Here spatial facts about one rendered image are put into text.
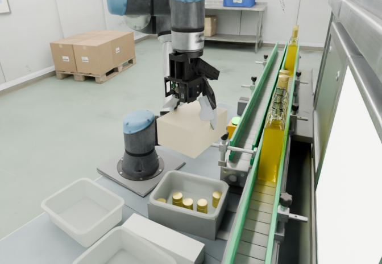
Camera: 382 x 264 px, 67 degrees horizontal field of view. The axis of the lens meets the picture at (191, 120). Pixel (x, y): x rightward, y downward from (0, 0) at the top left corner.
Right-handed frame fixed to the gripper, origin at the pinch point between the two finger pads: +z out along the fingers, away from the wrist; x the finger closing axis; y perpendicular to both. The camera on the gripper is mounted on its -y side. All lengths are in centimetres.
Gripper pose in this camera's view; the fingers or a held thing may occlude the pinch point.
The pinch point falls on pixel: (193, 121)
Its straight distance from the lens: 78.0
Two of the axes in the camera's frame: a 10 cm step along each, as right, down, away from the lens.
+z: 0.0, 8.9, 4.6
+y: -5.8, 3.7, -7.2
